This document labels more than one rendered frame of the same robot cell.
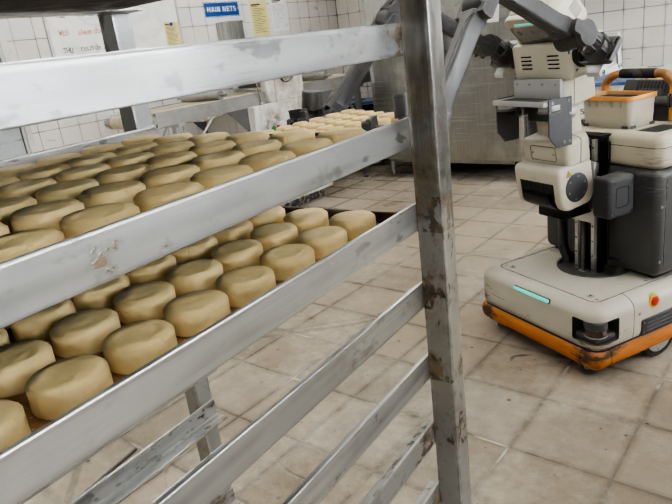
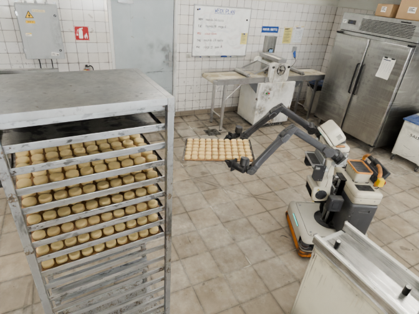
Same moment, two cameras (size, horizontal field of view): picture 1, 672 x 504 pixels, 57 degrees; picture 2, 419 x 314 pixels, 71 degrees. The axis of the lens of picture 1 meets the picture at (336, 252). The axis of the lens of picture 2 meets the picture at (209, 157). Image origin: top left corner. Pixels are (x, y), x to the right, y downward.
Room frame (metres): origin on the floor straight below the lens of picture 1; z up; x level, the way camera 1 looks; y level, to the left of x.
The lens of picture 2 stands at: (-0.37, -0.70, 2.21)
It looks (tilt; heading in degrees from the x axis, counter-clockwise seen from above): 30 degrees down; 22
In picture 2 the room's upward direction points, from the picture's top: 5 degrees clockwise
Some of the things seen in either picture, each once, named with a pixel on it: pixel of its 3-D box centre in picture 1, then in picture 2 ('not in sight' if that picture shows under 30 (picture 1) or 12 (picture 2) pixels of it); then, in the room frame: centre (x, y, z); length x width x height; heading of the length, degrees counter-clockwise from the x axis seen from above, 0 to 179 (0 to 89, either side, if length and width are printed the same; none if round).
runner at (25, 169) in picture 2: not in sight; (95, 155); (0.40, 0.09, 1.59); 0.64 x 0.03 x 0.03; 144
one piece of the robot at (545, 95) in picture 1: (534, 112); (315, 162); (2.14, -0.74, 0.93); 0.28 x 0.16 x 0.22; 24
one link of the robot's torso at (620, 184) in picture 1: (575, 195); (322, 195); (2.13, -0.88, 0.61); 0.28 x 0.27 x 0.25; 24
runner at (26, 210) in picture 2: not in sight; (100, 191); (0.40, 0.09, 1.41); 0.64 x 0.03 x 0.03; 144
